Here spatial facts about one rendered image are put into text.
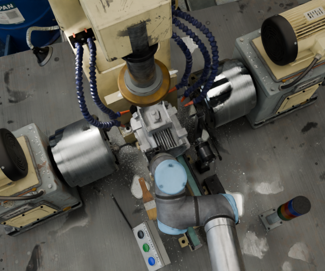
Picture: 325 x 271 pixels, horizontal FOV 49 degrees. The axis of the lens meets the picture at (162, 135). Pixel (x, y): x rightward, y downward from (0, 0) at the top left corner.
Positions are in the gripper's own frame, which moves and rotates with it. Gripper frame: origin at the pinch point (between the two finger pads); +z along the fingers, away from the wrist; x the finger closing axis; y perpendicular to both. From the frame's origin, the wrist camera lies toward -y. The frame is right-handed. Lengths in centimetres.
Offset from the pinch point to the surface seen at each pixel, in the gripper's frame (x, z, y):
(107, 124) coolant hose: 11.3, -4.1, 20.0
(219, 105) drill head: -30.9, -0.2, 9.6
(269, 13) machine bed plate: -90, 53, 35
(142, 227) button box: 14.8, -9.6, -18.7
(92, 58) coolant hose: 6.9, -18.0, 42.2
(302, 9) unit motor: -67, -12, 31
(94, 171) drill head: 23.2, 1.9, 4.8
